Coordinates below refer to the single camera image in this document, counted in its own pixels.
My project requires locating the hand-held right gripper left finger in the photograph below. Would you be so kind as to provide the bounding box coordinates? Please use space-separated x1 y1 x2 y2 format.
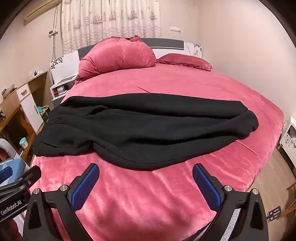
23 163 100 241

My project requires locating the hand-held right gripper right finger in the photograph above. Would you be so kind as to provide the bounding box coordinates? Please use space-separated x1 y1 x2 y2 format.
192 163 270 241

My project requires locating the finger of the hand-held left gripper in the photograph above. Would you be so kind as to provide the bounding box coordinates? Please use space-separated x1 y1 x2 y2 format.
0 165 14 186
14 166 42 189

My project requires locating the black wool coat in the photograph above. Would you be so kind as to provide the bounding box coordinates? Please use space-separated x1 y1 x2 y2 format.
33 94 259 172

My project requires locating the blue white armchair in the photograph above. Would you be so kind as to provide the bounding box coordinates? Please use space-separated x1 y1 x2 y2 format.
0 138 31 183

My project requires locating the pink bed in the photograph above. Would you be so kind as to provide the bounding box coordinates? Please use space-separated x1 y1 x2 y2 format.
30 63 285 241

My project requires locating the white grey nightstand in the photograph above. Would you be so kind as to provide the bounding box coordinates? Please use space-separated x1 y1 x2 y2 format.
51 75 78 108

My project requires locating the wooden chair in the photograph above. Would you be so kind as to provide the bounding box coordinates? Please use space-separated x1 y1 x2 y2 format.
286 179 296 217

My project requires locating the wooden desk with white doors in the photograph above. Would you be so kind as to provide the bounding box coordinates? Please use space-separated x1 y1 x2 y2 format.
0 70 55 166

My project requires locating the white flower-print nightstand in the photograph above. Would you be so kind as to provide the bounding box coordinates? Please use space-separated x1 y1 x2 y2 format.
278 115 296 166

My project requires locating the flat pink pillow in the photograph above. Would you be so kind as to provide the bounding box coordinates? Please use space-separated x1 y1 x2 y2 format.
155 53 213 72

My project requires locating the large pink pillow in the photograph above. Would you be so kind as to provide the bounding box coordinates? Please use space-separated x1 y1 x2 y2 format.
74 35 157 84

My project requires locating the grey white headboard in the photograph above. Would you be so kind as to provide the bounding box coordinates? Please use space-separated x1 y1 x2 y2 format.
50 37 204 82

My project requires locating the white printed curtain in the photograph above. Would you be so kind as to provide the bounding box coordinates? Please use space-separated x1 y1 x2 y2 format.
60 0 163 55

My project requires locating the hanging power cable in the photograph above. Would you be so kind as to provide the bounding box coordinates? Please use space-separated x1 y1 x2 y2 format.
52 8 59 61

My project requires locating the wall air conditioner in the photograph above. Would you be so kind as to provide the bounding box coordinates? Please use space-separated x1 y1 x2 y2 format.
24 0 62 24

